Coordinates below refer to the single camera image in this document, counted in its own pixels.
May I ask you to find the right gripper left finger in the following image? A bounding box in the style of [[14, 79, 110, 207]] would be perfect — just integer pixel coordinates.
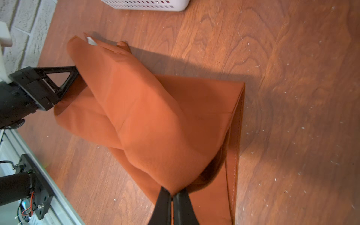
[[148, 187, 172, 225]]

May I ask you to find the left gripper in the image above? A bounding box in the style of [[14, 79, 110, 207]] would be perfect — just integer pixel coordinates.
[[1, 66, 80, 129]]

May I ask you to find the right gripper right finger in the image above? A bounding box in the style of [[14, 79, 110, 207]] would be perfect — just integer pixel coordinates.
[[172, 188, 200, 225]]

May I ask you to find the orange skirt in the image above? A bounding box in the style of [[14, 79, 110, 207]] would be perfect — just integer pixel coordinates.
[[54, 36, 245, 225]]

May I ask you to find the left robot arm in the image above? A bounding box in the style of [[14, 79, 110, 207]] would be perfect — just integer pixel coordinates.
[[1, 66, 79, 205]]

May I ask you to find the white plastic basket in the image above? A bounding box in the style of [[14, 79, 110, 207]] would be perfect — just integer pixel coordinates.
[[101, 0, 190, 12]]

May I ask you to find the aluminium mounting rail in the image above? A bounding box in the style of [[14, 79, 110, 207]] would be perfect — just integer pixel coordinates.
[[1, 130, 84, 225]]

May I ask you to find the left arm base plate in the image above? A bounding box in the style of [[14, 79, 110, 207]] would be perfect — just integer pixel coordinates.
[[15, 154, 54, 220]]

